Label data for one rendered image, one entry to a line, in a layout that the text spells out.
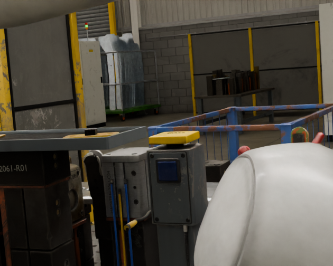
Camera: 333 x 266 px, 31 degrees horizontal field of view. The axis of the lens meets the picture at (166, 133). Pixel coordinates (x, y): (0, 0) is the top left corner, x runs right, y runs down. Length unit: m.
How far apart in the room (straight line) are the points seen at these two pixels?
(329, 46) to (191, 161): 8.18
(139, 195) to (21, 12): 0.72
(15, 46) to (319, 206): 4.24
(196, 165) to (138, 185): 0.22
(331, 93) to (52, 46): 5.18
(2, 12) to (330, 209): 0.24
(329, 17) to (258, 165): 8.77
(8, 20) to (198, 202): 0.55
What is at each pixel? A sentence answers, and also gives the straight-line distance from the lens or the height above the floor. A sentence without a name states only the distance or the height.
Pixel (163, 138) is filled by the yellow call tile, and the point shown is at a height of 1.16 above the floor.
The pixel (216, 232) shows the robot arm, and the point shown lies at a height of 1.19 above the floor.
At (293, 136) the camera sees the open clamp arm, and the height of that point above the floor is 1.09.
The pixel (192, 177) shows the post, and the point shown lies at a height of 1.10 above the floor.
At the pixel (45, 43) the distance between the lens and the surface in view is 4.73.
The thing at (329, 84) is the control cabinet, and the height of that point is 0.85.
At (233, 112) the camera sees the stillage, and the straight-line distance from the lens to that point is 4.26.
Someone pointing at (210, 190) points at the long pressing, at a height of 1.00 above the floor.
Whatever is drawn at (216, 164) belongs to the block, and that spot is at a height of 1.03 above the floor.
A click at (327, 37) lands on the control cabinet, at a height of 1.52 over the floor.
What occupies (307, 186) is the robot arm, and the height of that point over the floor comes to 1.21.
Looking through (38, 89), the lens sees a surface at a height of 1.17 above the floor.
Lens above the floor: 1.26
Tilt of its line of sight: 6 degrees down
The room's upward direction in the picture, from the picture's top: 4 degrees counter-clockwise
